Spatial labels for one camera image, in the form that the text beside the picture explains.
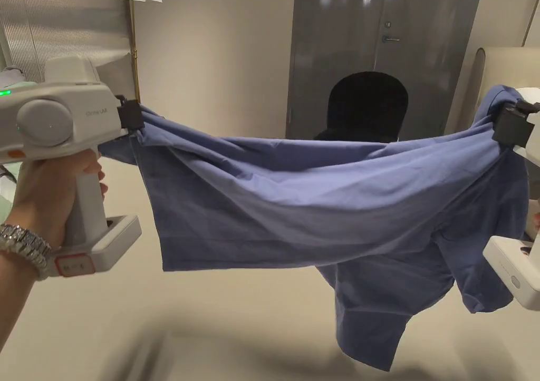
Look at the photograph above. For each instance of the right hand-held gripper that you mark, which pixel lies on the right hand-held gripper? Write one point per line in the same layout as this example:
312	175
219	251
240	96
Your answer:
512	121

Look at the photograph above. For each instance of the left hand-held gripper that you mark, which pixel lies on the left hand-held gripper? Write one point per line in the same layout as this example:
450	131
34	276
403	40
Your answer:
46	124

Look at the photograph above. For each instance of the blue shirt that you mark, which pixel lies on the blue shirt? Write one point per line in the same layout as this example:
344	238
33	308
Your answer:
295	204

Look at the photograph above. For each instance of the person's left forearm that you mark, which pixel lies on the person's left forearm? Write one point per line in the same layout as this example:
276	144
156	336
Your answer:
17	263

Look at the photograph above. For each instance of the person's left hand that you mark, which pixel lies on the person's left hand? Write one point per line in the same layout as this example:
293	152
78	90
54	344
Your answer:
46	195

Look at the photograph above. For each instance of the person's right hand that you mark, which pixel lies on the person's right hand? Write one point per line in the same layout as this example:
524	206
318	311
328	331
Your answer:
536	221

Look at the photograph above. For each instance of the floor lamp with brass pole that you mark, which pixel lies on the floor lamp with brass pole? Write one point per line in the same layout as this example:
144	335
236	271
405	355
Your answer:
136	39

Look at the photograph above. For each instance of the grey door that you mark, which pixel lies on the grey door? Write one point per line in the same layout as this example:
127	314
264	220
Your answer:
350	27

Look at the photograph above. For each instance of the bed with beige sheet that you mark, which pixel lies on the bed with beige sheet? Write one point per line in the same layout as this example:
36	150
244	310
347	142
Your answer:
126	313

